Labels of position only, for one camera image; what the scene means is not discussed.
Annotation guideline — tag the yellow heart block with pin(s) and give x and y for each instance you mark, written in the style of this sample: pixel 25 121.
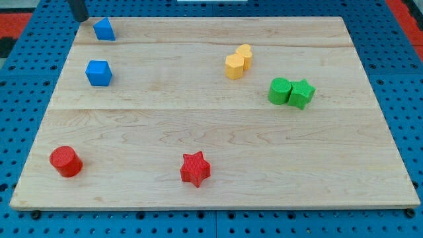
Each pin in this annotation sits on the yellow heart block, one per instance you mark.
pixel 246 52

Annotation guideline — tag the red cylinder block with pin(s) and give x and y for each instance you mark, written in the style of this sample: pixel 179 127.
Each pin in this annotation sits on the red cylinder block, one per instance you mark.
pixel 66 162

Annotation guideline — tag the green star block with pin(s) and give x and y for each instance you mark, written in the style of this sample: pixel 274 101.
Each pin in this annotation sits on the green star block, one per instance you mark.
pixel 301 93

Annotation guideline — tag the blue cube block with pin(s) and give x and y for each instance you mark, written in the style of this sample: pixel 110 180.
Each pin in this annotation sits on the blue cube block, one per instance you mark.
pixel 98 73

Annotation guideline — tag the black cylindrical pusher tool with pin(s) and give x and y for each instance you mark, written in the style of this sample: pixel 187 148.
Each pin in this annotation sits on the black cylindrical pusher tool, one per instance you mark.
pixel 79 10

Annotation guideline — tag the green cylinder block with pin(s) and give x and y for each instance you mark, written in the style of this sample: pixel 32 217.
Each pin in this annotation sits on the green cylinder block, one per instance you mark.
pixel 280 90

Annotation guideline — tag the light wooden board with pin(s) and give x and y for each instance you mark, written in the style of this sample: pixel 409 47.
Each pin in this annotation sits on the light wooden board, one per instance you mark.
pixel 169 96

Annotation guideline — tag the yellow hexagon block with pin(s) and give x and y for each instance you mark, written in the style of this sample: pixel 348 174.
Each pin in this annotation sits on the yellow hexagon block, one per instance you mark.
pixel 234 66

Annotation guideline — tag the blue triangle block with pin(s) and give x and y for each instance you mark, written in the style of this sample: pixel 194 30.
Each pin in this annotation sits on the blue triangle block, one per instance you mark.
pixel 103 30

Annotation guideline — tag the red star block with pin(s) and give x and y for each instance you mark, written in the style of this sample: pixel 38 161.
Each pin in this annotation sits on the red star block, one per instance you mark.
pixel 195 168

